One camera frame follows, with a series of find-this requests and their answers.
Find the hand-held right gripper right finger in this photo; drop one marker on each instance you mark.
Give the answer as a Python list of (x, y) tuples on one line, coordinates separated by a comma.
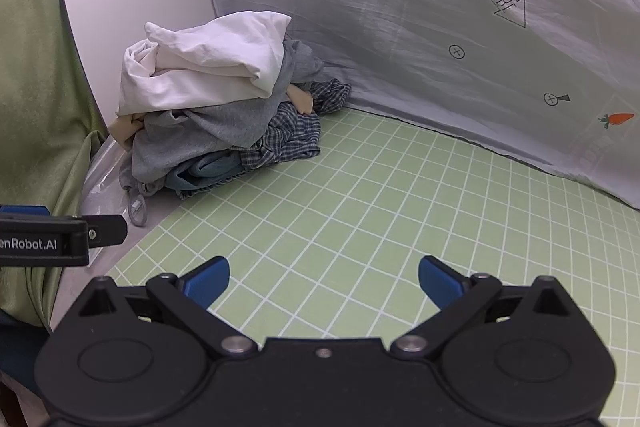
[(439, 279)]

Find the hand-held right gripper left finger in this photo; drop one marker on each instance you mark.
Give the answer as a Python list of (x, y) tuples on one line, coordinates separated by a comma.
[(211, 278)]

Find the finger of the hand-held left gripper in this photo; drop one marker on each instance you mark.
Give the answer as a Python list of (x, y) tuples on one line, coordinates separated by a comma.
[(22, 210), (106, 229)]

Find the white shirt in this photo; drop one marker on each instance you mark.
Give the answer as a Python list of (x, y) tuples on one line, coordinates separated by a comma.
[(200, 57)]

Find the clear plastic film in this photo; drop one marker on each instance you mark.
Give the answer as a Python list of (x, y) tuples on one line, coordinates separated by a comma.
[(102, 172)]

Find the beige garment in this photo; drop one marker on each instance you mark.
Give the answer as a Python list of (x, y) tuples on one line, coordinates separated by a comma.
[(122, 133)]

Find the green curtain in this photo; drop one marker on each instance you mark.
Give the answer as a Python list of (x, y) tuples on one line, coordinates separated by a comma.
[(35, 107)]

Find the dark blue cloth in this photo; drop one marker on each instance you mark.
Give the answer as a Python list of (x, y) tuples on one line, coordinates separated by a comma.
[(17, 347)]

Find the blue denim garment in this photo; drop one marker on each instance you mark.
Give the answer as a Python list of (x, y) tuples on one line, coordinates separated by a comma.
[(210, 169)]

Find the green grid mat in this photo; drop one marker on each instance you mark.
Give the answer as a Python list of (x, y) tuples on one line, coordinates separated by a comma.
[(350, 217)]

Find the grey garment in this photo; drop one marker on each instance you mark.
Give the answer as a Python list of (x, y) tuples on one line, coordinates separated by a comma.
[(205, 132)]

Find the blue plaid shirt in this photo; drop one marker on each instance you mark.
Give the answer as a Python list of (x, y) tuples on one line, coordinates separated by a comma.
[(290, 132)]

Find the grey carrot print sheet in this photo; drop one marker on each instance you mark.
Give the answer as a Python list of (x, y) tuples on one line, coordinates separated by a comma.
[(400, 57)]

